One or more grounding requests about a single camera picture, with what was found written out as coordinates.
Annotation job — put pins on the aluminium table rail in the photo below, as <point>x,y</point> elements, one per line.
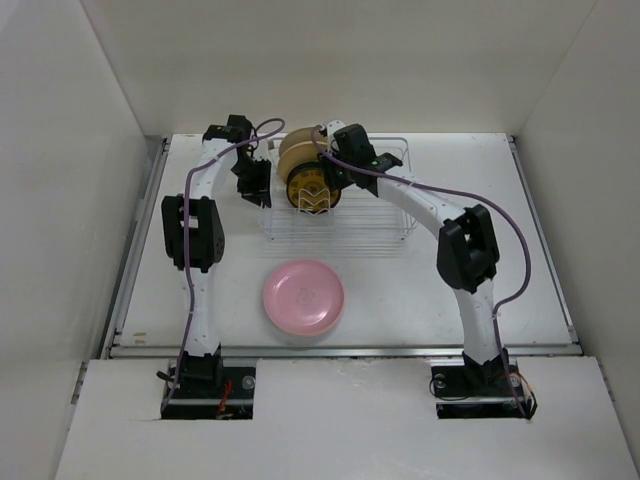
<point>143,206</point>

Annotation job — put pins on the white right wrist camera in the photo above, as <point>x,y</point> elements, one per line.
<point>329,129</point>

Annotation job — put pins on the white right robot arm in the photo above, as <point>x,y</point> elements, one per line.
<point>467,247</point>

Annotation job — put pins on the yellow plate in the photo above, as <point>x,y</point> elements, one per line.
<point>310,320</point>

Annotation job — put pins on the pink plate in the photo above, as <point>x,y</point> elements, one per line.
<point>301,281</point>

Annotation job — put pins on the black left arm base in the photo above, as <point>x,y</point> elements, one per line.
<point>207,388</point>

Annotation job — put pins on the amber patterned small plate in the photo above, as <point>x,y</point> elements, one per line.
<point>307,191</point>

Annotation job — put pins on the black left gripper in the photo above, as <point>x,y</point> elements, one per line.
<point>257,192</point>

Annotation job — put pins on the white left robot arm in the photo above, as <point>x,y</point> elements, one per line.
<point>195,241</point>

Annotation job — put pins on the clear wire dish rack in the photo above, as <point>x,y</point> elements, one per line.
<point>359,219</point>

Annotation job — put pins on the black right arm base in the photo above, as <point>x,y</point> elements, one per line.
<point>466,390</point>

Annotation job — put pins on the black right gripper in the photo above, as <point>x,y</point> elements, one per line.
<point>331,177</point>

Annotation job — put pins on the large beige plate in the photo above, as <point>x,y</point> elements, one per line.
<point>302,140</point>

